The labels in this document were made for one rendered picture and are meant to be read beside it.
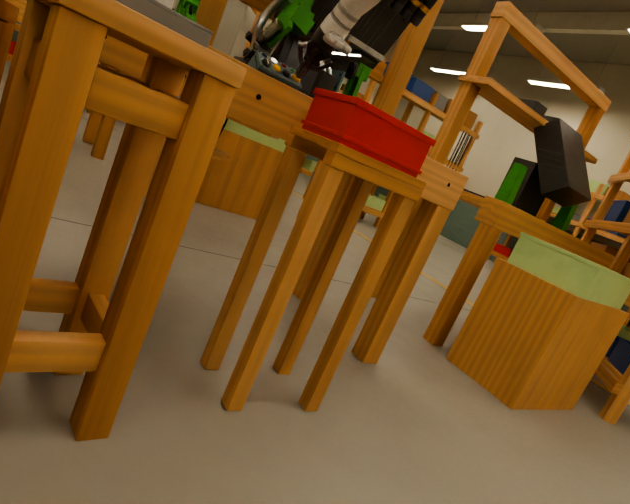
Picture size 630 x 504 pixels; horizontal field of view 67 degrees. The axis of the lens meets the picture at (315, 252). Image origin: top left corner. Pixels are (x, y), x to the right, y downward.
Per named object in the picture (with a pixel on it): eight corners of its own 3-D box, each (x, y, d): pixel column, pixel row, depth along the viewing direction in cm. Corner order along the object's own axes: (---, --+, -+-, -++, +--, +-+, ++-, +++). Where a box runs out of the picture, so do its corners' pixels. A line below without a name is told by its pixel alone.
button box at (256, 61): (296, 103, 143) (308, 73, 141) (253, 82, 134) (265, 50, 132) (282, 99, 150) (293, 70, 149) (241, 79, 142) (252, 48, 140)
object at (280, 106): (453, 211, 196) (469, 178, 193) (53, 42, 107) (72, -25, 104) (430, 201, 207) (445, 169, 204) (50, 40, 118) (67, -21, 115)
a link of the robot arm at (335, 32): (323, 42, 125) (338, 23, 121) (315, 17, 131) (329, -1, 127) (348, 57, 130) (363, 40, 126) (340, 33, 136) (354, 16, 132)
